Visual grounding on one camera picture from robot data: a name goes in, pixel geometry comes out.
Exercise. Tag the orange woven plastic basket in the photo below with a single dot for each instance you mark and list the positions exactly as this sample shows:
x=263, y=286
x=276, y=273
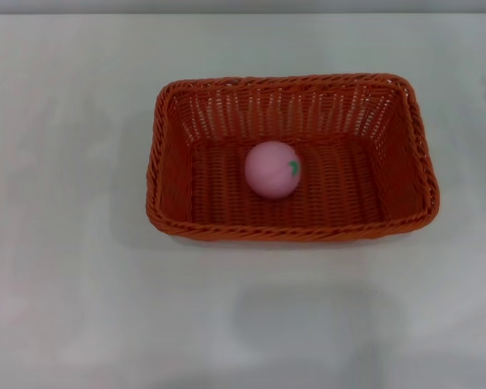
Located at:
x=340, y=186

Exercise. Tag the pink toy peach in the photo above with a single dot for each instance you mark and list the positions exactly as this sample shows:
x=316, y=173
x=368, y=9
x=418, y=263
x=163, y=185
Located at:
x=269, y=170

